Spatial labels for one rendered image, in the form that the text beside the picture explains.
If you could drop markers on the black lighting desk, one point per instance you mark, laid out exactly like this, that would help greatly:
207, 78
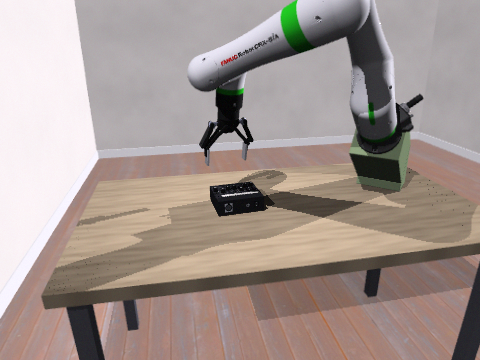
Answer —
236, 198

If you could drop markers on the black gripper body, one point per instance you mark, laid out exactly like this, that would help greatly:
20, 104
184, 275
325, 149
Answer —
225, 116

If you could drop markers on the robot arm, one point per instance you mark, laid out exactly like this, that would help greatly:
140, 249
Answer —
305, 25

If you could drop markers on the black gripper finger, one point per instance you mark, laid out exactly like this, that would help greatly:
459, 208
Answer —
207, 141
247, 141

